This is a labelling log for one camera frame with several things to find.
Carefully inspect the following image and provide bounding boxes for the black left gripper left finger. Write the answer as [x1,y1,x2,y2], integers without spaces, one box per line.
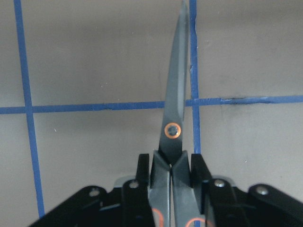
[32,154,155,227]

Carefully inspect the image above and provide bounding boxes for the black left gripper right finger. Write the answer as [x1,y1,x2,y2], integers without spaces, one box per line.
[191,154,303,227]

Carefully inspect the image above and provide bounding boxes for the grey orange handled scissors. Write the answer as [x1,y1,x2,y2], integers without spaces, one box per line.
[149,0,212,227]

